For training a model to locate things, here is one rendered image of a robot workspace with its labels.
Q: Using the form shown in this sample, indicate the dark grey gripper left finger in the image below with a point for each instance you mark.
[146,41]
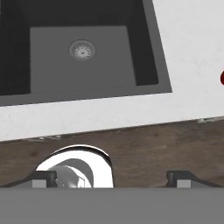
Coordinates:
[40,176]

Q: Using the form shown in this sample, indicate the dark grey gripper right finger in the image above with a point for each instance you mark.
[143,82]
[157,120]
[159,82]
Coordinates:
[182,176]

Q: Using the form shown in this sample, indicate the red apple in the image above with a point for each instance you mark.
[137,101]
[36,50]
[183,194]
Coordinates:
[222,77]

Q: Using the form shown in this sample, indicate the dark grey kitchen sink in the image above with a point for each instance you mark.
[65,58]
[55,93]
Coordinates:
[84,58]

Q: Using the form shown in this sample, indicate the round metal sink drain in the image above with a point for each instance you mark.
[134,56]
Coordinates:
[82,50]

